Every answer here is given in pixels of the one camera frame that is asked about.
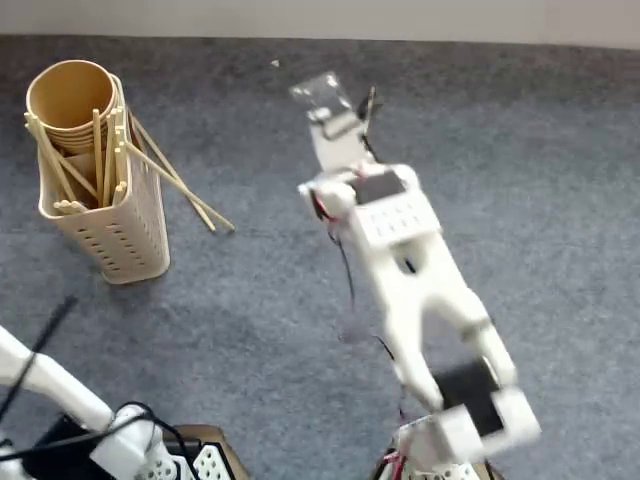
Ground brown paper cup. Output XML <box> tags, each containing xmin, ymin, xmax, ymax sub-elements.
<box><xmin>25</xmin><ymin>59</ymin><xmax>119</xmax><ymax>137</ymax></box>
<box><xmin>47</xmin><ymin>84</ymin><xmax>125</xmax><ymax>156</ymax></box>
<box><xmin>34</xmin><ymin>74</ymin><xmax>123</xmax><ymax>147</ymax></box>

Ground cream perforated plastic basket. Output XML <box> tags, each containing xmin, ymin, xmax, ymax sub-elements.
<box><xmin>37</xmin><ymin>72</ymin><xmax>172</xmax><ymax>286</ymax></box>

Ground black cable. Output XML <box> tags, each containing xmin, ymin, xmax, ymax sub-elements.
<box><xmin>0</xmin><ymin>295</ymin><xmax>80</xmax><ymax>425</ymax></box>
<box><xmin>0</xmin><ymin>401</ymin><xmax>201</xmax><ymax>480</ymax></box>

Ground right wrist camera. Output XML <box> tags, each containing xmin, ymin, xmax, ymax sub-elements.
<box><xmin>288</xmin><ymin>70</ymin><xmax>354</xmax><ymax>119</ymax></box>

